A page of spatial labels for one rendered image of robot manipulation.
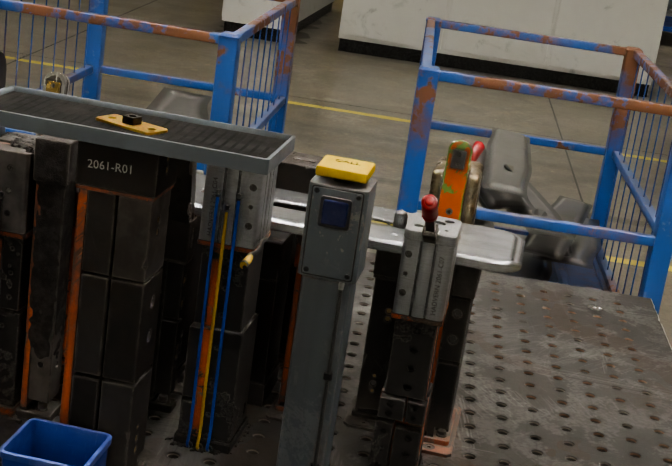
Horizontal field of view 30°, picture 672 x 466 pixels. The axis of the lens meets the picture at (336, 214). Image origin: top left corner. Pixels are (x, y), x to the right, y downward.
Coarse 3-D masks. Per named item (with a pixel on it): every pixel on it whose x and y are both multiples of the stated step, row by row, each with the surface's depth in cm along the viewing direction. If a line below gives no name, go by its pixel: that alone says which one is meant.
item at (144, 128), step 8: (104, 120) 147; (112, 120) 148; (120, 120) 148; (128, 120) 147; (136, 120) 147; (128, 128) 145; (136, 128) 145; (144, 128) 146; (152, 128) 147; (160, 128) 147
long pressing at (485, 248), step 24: (288, 192) 189; (288, 216) 177; (384, 216) 183; (408, 216) 185; (384, 240) 171; (480, 240) 178; (504, 240) 180; (456, 264) 170; (480, 264) 169; (504, 264) 169
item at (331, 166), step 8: (328, 160) 145; (336, 160) 145; (344, 160) 146; (352, 160) 146; (320, 168) 142; (328, 168) 142; (336, 168) 142; (344, 168) 142; (352, 168) 143; (360, 168) 143; (368, 168) 144; (328, 176) 142; (336, 176) 142; (344, 176) 142; (352, 176) 141; (360, 176) 141; (368, 176) 142
